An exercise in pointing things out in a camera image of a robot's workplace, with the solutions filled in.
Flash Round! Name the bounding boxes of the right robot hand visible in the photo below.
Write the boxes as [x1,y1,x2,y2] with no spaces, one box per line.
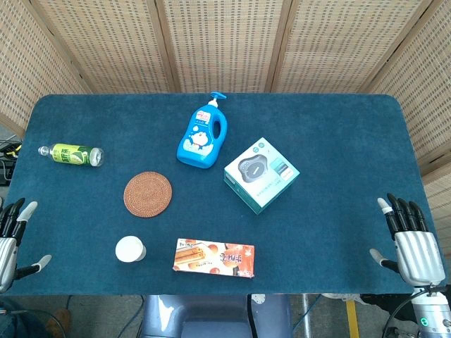
[369,192,446,287]

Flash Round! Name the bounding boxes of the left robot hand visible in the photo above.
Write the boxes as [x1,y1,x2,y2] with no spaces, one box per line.
[0,197,52,294]

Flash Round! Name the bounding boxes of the white cup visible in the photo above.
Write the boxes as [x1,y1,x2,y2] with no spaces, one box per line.
[115,235,147,263]

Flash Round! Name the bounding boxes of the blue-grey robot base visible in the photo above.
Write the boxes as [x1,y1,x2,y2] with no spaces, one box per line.
[139,294,293,338]

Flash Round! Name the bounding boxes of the brown woven coaster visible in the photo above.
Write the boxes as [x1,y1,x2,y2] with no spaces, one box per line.
[123,170,173,218]

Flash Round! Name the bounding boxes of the green tea bottle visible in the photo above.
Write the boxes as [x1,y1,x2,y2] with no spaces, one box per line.
[37,142,105,168]

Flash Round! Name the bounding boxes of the white teal product box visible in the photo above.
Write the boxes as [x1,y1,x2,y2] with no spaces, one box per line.
[223,137,301,215]

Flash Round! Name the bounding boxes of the orange snack box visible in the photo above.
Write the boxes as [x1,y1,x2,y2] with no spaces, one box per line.
[172,237,256,280]

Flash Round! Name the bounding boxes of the blue table cloth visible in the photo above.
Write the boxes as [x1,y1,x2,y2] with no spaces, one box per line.
[0,92,449,296]

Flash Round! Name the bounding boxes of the blue pump detergent bottle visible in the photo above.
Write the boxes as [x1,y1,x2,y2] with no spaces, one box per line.
[175,92,228,169]

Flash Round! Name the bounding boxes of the woven folding screen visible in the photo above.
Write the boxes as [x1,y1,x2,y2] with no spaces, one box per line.
[0,0,451,261]

